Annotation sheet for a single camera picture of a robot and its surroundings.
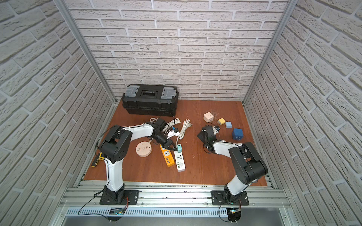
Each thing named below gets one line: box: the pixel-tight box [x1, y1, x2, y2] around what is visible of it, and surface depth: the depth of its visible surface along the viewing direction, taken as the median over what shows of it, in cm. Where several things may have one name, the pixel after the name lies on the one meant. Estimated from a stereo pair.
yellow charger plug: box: [217, 117, 226, 126], surface depth 106 cm
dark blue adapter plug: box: [232, 128, 244, 141], surface depth 97 cm
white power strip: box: [173, 150, 186, 172], surface depth 86 cm
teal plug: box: [177, 143, 183, 154], surface depth 87 cm
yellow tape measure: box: [91, 151, 105, 168], surface depth 87 cm
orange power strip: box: [159, 144, 175, 168], surface depth 87 cm
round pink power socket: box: [135, 140, 153, 158], surface depth 91 cm
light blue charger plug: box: [225, 121, 233, 129], surface depth 105 cm
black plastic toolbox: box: [121, 83, 179, 117], surface depth 102 cm
